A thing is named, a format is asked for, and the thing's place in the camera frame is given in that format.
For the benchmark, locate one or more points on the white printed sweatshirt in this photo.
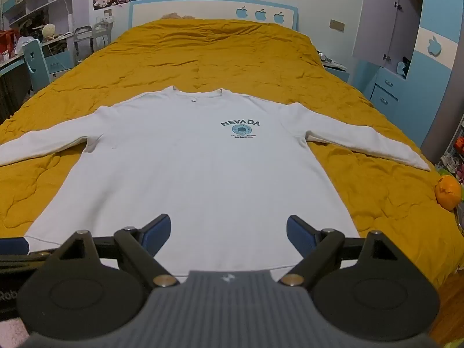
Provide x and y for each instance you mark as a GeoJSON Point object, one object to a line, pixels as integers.
{"type": "Point", "coordinates": [199, 170]}

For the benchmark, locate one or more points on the white rolling cart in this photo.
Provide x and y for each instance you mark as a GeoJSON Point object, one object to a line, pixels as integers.
{"type": "Point", "coordinates": [90, 40]}

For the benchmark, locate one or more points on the cluttered desk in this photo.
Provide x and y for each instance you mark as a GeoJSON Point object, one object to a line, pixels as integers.
{"type": "Point", "coordinates": [60, 49]}

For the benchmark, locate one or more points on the blue chair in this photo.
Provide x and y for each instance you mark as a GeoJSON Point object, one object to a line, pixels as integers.
{"type": "Point", "coordinates": [36, 67]}

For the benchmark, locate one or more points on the cream round ornament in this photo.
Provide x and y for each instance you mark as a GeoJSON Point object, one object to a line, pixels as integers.
{"type": "Point", "coordinates": [49, 31]}

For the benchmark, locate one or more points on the blue and white wardrobe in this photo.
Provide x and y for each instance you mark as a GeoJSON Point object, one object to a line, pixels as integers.
{"type": "Point", "coordinates": [435, 61]}

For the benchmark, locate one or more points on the blue nightstand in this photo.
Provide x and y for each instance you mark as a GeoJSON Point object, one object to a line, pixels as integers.
{"type": "Point", "coordinates": [339, 73]}

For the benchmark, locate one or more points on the brown plush at headboard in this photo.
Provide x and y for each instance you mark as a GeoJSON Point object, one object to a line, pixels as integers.
{"type": "Point", "coordinates": [177, 16]}

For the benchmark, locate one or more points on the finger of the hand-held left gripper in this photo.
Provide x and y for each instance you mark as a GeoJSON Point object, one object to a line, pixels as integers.
{"type": "Point", "coordinates": [13, 244]}

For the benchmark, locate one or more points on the wall switch plate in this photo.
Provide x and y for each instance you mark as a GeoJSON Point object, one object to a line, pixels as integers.
{"type": "Point", "coordinates": [336, 25]}

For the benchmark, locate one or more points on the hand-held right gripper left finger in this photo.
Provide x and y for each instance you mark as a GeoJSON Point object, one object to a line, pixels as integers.
{"type": "Point", "coordinates": [159, 231]}

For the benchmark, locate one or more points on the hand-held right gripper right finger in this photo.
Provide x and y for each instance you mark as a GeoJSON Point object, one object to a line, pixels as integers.
{"type": "Point", "coordinates": [299, 234]}

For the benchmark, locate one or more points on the orange plush toy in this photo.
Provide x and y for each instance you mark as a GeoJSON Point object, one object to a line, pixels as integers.
{"type": "Point", "coordinates": [448, 192]}

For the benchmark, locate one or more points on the pile of colourful toys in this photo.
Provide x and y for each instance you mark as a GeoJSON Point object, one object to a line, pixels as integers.
{"type": "Point", "coordinates": [453, 156]}

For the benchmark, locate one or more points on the red box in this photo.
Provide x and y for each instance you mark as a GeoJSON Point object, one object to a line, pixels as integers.
{"type": "Point", "coordinates": [8, 43]}

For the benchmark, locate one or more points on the mustard yellow quilted bedspread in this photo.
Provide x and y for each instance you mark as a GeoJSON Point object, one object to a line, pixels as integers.
{"type": "Point", "coordinates": [217, 54]}

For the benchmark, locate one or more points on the white and blue headboard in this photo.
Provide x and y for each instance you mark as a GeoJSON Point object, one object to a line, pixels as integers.
{"type": "Point", "coordinates": [203, 9]}

